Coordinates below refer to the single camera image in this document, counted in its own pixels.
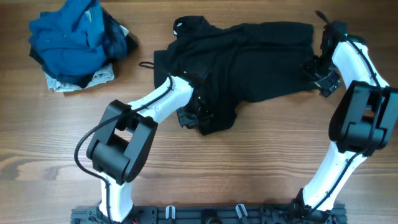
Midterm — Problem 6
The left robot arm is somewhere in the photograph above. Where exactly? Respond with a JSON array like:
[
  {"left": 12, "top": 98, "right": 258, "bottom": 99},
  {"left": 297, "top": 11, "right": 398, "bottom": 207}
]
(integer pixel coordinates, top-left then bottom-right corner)
[{"left": 86, "top": 75, "right": 196, "bottom": 223}]

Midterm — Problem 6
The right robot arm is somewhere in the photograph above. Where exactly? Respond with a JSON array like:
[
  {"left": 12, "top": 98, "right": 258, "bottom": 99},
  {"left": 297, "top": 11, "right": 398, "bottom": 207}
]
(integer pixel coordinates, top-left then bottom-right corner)
[{"left": 302, "top": 40, "right": 397, "bottom": 213}]

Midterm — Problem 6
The black polo shirt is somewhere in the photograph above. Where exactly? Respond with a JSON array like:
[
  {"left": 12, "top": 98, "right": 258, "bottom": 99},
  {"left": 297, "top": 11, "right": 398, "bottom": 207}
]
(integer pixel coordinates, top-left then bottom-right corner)
[{"left": 154, "top": 16, "right": 316, "bottom": 135}]

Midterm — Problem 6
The blue shirt on pile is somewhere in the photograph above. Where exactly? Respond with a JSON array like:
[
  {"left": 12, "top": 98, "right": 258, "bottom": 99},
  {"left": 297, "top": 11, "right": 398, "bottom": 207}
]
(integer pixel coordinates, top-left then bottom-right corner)
[{"left": 28, "top": 0, "right": 108, "bottom": 80}]

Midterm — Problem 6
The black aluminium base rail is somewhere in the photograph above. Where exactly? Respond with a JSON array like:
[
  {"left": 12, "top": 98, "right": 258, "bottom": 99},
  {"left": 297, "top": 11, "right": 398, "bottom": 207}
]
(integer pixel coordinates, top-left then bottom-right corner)
[{"left": 70, "top": 203, "right": 348, "bottom": 224}]

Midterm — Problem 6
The white garment in pile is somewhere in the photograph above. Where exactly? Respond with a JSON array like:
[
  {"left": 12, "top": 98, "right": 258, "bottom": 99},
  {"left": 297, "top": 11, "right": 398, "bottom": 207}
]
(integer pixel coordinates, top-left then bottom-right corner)
[{"left": 45, "top": 25, "right": 137, "bottom": 92}]

